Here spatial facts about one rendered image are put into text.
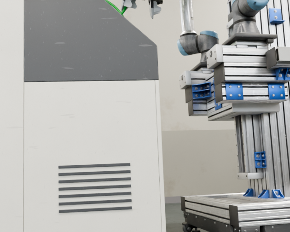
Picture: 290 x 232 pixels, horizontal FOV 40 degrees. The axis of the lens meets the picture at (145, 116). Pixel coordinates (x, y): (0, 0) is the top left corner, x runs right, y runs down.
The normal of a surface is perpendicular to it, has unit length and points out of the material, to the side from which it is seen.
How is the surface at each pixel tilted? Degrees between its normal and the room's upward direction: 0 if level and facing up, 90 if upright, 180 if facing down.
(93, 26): 90
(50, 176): 90
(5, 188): 90
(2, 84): 90
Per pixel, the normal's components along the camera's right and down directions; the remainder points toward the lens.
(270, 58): -0.98, 0.01
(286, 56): 0.20, -0.15
